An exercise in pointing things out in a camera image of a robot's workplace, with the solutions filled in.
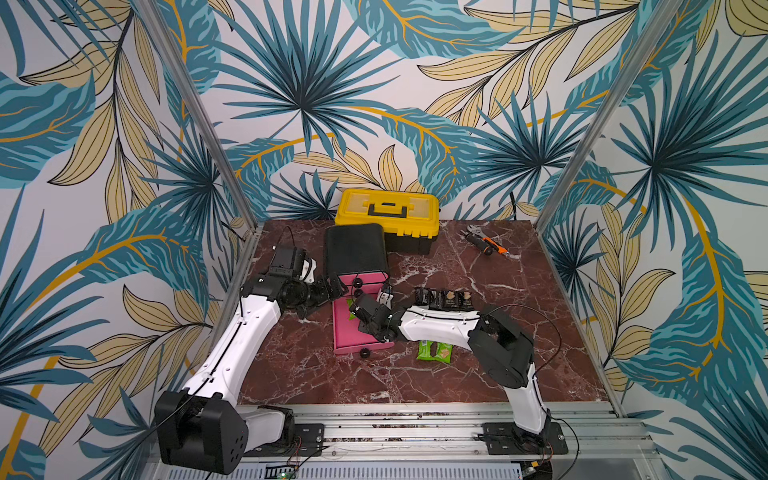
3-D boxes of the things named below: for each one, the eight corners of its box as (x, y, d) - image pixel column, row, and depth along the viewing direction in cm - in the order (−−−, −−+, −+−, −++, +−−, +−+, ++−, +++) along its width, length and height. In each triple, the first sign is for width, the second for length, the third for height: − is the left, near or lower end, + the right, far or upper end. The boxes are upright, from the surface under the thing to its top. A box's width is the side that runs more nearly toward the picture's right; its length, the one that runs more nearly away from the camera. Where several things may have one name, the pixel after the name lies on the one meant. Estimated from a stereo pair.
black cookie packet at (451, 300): (444, 310, 99) (445, 307, 97) (442, 293, 103) (443, 290, 101) (460, 310, 99) (461, 307, 97) (457, 293, 103) (458, 290, 101)
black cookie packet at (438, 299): (428, 309, 99) (429, 304, 97) (429, 292, 103) (430, 287, 101) (444, 310, 99) (446, 306, 97) (445, 294, 103) (446, 289, 101)
